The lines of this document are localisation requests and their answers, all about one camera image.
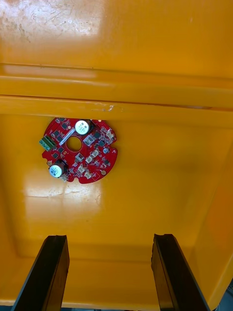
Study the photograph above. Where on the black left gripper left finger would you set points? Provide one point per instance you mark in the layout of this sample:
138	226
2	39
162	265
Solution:
46	279

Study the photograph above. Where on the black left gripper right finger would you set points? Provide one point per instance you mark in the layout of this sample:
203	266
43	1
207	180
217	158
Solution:
177	279

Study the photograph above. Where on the round red circuit board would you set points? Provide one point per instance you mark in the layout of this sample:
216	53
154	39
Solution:
94	155

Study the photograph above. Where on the yellow-orange plastic bin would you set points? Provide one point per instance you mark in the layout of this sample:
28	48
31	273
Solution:
145	206
145	36

